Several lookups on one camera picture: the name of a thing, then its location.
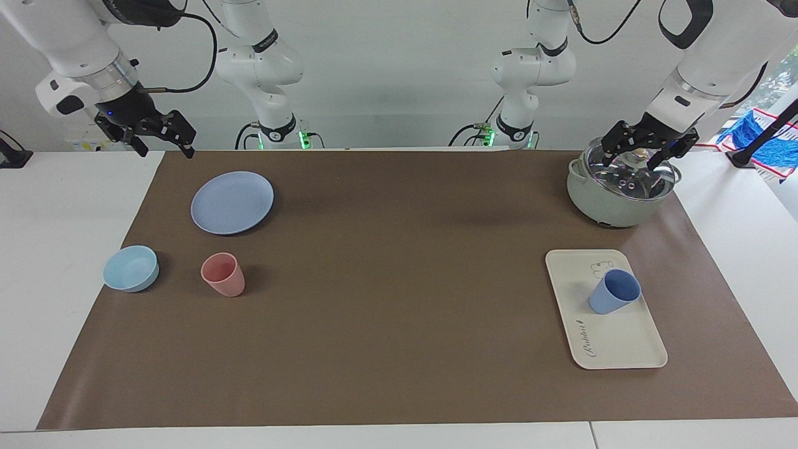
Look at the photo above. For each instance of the light blue bowl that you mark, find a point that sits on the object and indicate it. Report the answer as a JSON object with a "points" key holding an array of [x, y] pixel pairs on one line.
{"points": [[128, 268]]}

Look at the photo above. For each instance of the periwinkle blue cup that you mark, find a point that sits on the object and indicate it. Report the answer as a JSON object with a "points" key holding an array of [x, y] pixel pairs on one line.
{"points": [[608, 300]]}

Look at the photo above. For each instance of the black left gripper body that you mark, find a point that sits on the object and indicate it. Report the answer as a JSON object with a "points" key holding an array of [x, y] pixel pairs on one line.
{"points": [[651, 134]]}

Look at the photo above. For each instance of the pink cup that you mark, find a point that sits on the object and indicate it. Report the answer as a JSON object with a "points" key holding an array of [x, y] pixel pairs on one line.
{"points": [[224, 280]]}

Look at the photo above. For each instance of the brown table mat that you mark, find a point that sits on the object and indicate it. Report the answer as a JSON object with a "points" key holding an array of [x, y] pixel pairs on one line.
{"points": [[436, 312]]}

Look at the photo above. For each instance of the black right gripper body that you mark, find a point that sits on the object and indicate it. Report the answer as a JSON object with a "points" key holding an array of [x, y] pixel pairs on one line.
{"points": [[134, 118]]}

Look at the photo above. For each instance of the blue cloth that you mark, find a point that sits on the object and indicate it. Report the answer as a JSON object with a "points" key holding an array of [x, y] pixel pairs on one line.
{"points": [[742, 134]]}

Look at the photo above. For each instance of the black stand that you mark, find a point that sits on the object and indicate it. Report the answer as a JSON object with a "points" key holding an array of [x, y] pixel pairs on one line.
{"points": [[767, 134]]}

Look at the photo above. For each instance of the pale green cooking pot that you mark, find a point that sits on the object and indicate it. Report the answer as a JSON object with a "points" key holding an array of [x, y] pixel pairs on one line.
{"points": [[598, 202]]}

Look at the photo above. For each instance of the yellowish wall socket box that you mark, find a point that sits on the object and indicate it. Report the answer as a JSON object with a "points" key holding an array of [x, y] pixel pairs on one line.
{"points": [[84, 144]]}

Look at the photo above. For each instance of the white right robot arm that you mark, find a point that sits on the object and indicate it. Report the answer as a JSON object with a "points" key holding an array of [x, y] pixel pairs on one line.
{"points": [[62, 37]]}

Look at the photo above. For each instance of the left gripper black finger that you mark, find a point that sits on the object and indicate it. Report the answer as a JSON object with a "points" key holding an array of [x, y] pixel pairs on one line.
{"points": [[616, 140], [676, 148]]}

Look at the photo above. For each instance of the cream rabbit print tray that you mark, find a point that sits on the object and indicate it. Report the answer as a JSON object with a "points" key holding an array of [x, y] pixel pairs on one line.
{"points": [[614, 340]]}

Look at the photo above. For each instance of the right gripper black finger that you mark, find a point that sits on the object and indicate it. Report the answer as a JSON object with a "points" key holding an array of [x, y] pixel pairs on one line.
{"points": [[182, 131], [140, 146]]}

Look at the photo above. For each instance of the periwinkle blue plate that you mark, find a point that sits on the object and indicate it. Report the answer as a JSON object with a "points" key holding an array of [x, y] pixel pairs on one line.
{"points": [[230, 202]]}

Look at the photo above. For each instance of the black desk clamp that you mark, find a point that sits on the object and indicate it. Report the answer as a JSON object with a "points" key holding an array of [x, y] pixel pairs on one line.
{"points": [[12, 156]]}

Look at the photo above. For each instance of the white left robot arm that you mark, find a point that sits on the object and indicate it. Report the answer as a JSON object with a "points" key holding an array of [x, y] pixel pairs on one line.
{"points": [[711, 68]]}

